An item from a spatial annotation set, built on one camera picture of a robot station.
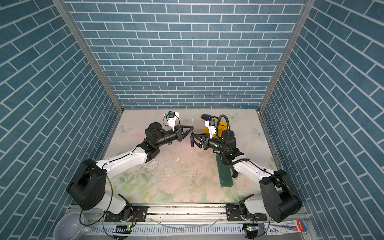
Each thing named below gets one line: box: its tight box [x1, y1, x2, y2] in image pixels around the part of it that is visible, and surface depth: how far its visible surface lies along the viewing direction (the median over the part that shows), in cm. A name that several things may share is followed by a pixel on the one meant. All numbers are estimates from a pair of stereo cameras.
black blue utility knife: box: [201, 113, 219, 121], surface depth 117 cm
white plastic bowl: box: [53, 211, 84, 240], surface depth 68 cm
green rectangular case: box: [216, 154, 233, 188], surface depth 87 cm
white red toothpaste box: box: [263, 220, 308, 236], surface depth 71 cm
